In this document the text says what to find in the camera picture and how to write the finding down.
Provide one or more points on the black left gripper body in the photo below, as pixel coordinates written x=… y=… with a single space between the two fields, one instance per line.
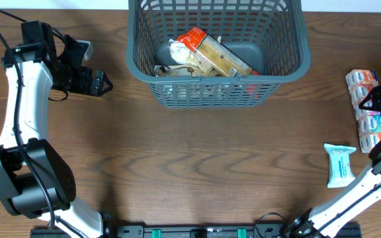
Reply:
x=74 y=79

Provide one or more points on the multicolour tissue pack bundle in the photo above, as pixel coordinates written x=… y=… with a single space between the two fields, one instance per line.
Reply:
x=360 y=83

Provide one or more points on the brown white snack pouch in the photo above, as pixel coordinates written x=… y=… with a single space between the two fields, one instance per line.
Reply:
x=181 y=70
x=188 y=60

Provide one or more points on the white wet wipes pack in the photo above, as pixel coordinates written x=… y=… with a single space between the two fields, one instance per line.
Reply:
x=340 y=173

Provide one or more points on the orange yellow snack package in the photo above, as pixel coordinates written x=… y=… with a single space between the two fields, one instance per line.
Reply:
x=222 y=59

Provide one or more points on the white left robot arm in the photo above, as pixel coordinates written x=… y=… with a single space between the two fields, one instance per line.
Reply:
x=34 y=179

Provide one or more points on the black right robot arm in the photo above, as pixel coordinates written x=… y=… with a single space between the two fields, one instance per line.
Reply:
x=358 y=193

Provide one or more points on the grey plastic mesh basket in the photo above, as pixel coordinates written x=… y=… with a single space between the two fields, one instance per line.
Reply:
x=270 y=36

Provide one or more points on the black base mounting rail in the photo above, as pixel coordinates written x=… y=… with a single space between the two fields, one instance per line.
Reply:
x=268 y=229

